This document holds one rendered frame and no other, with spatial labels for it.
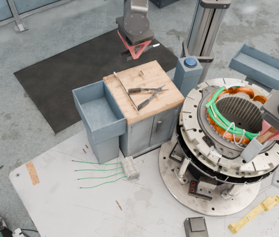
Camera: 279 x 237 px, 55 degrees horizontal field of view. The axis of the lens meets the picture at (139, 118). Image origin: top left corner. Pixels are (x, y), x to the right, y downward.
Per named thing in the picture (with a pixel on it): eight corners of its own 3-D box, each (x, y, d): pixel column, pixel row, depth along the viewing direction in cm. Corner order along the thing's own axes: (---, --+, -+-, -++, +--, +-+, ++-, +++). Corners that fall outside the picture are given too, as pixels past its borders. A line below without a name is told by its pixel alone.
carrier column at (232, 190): (229, 197, 94) (254, 174, 77) (225, 192, 95) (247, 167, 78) (235, 194, 95) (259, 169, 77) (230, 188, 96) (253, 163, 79)
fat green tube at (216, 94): (205, 111, 72) (207, 106, 70) (196, 101, 74) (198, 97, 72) (244, 90, 77) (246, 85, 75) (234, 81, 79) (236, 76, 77)
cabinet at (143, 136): (126, 162, 102) (128, 124, 80) (107, 125, 111) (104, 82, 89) (170, 143, 107) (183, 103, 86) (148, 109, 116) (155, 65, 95)
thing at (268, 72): (271, 118, 117) (309, 72, 94) (263, 135, 112) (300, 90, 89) (220, 91, 125) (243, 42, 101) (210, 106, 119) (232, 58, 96)
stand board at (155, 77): (127, 125, 80) (128, 121, 78) (102, 82, 89) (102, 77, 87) (183, 103, 86) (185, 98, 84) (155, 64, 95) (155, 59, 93)
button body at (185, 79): (188, 109, 118) (203, 67, 97) (173, 113, 116) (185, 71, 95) (182, 97, 121) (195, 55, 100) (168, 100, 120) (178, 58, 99)
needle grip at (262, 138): (259, 146, 63) (274, 134, 58) (254, 141, 64) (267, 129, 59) (263, 142, 64) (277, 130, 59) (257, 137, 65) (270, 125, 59)
